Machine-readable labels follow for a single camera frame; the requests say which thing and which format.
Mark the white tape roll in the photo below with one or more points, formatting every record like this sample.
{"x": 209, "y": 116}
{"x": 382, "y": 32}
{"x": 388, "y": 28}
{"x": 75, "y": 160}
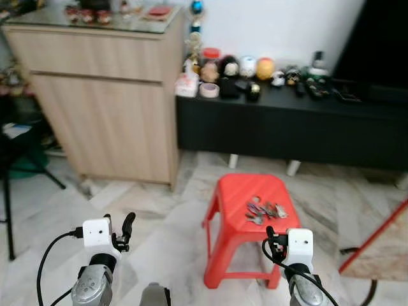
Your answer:
{"x": 209, "y": 90}

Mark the grey robot leg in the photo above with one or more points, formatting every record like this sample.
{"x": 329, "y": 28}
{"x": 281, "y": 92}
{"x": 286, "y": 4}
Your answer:
{"x": 155, "y": 296}

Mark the bunch of keys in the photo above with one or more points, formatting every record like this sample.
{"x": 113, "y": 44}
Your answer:
{"x": 264, "y": 210}

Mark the red lid jar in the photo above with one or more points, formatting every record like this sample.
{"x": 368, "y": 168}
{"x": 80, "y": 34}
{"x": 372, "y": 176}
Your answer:
{"x": 211, "y": 55}

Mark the green round basin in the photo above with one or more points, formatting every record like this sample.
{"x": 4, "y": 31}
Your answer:
{"x": 29, "y": 167}

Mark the pink white tissue box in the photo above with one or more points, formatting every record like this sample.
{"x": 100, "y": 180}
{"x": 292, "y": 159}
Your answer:
{"x": 186, "y": 86}

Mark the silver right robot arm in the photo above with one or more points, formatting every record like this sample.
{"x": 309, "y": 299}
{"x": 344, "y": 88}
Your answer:
{"x": 306, "y": 290}

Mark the black low sideboard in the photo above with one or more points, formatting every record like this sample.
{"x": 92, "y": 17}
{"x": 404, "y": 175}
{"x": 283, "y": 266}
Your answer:
{"x": 287, "y": 131}

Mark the brown bear figurine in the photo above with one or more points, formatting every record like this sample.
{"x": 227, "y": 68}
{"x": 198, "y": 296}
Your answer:
{"x": 210, "y": 72}

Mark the black white mouse toy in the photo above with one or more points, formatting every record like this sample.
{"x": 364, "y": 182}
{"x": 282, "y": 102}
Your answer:
{"x": 229, "y": 67}

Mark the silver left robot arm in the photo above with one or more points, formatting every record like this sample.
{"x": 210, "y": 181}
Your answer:
{"x": 92, "y": 284}

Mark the gold trophy with blue ball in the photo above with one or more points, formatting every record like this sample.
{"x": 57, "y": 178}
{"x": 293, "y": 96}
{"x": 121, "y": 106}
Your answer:
{"x": 195, "y": 41}

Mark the small black white toy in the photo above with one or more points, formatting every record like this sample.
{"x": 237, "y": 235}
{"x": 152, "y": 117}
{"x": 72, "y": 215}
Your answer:
{"x": 278, "y": 78}

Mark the marble pattern folding table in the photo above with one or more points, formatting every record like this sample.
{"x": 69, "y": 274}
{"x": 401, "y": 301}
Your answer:
{"x": 382, "y": 248}

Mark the yellow round toy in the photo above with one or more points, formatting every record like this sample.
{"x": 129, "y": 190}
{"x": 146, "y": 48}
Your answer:
{"x": 266, "y": 69}

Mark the red plastic stool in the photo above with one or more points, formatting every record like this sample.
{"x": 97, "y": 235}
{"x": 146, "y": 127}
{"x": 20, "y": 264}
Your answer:
{"x": 233, "y": 197}

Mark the light wooden cabinet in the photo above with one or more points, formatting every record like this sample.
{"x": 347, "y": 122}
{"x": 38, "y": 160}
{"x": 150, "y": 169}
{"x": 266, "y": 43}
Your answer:
{"x": 108, "y": 108}

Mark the flat red box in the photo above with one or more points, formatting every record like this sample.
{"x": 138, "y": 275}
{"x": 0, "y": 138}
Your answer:
{"x": 159, "y": 11}

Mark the black tripod stand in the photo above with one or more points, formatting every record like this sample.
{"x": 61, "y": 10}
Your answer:
{"x": 7, "y": 191}

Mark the white blue round toy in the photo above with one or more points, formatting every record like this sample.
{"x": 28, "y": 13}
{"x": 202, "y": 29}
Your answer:
{"x": 248, "y": 67}

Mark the green white bottle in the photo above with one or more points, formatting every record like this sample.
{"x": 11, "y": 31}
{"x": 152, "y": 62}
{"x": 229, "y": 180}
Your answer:
{"x": 318, "y": 65}

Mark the black pouch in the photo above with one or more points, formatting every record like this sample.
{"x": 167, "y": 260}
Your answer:
{"x": 229, "y": 88}

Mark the small red ornament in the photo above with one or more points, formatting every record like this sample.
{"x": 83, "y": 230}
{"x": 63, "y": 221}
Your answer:
{"x": 103, "y": 17}
{"x": 72, "y": 16}
{"x": 87, "y": 16}

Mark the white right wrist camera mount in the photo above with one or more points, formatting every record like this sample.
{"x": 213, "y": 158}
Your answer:
{"x": 300, "y": 245}

